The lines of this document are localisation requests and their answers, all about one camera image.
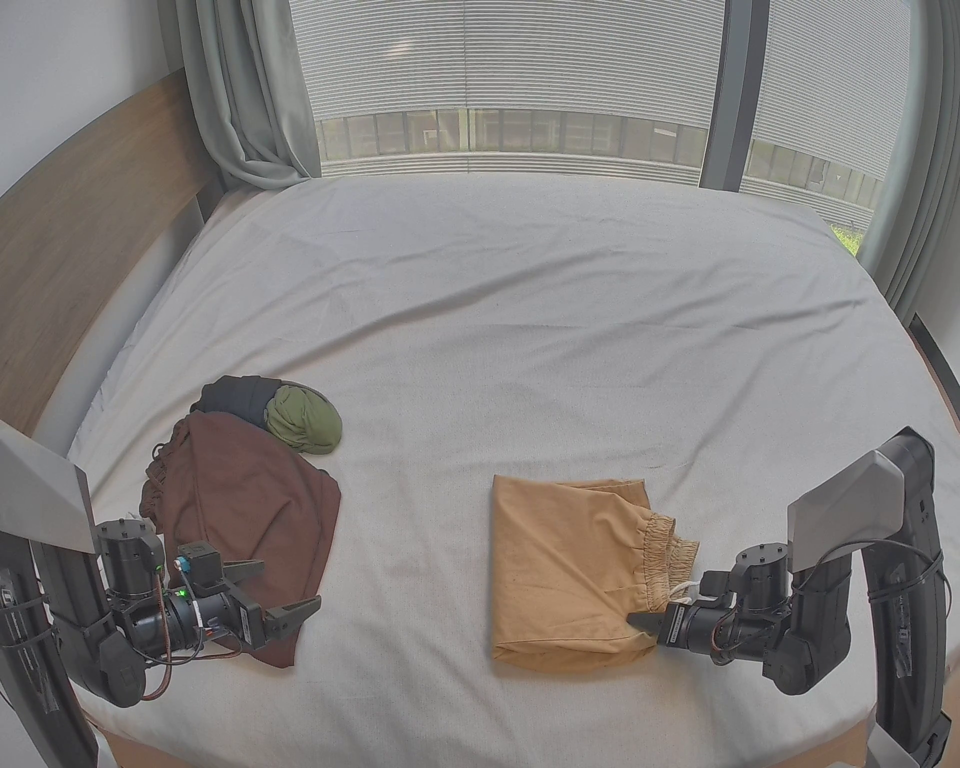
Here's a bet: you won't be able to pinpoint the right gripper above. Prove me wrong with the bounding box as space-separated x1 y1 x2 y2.
660 600 725 652

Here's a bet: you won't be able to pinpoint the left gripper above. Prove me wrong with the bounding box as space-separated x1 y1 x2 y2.
193 558 324 652

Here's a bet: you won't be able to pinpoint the tan shorts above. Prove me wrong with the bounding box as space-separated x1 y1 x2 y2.
491 472 702 672

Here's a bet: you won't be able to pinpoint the bed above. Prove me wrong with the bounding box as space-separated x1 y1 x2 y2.
0 67 960 768

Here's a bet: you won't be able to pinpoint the brown garment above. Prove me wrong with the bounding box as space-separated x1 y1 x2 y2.
140 412 342 669

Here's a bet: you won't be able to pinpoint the green garment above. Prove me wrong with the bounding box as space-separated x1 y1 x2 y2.
264 382 345 456

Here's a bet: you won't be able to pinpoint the black garment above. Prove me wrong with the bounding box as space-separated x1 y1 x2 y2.
189 375 280 430

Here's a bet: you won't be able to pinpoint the grey-green curtain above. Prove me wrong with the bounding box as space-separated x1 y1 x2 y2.
855 0 960 320
176 0 325 190

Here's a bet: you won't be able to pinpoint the window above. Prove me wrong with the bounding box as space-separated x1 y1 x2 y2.
288 0 927 234

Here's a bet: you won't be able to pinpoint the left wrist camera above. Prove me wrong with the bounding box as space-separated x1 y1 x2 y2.
174 541 225 585

